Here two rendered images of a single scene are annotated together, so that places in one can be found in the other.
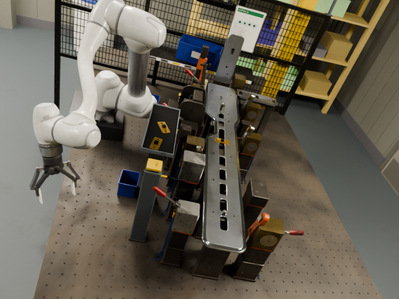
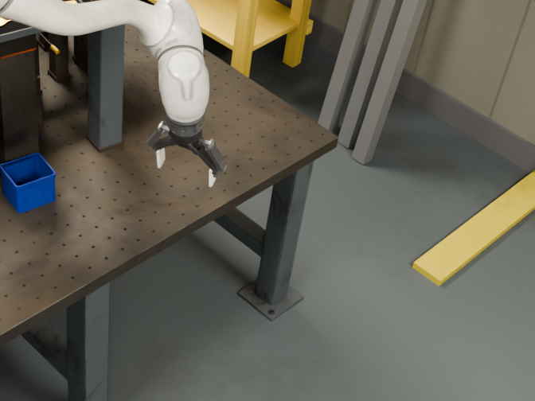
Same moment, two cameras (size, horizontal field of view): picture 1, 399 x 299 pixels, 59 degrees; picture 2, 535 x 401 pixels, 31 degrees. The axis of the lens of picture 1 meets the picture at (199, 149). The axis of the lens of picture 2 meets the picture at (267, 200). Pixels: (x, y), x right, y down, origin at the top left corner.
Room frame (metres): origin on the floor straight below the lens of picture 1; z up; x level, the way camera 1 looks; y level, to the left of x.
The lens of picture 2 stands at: (1.85, 2.10, 2.37)
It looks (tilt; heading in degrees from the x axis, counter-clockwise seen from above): 41 degrees down; 235
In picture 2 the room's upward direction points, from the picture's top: 9 degrees clockwise
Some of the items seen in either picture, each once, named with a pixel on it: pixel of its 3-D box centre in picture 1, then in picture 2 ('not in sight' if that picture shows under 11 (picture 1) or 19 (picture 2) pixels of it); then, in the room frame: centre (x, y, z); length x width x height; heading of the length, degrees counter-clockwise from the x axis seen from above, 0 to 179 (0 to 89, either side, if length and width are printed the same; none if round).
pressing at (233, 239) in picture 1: (222, 144); not in sight; (1.59, -0.11, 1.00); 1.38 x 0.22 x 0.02; 9
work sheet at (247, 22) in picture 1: (244, 29); not in sight; (2.63, -0.04, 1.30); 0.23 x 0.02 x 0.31; 99
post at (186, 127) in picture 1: (178, 157); not in sight; (1.48, 0.09, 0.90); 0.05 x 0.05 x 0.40; 9
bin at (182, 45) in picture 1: (199, 52); not in sight; (2.47, 0.22, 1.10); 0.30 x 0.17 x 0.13; 89
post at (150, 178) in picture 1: (145, 204); (105, 75); (1.08, 0.15, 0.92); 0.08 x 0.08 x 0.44; 9
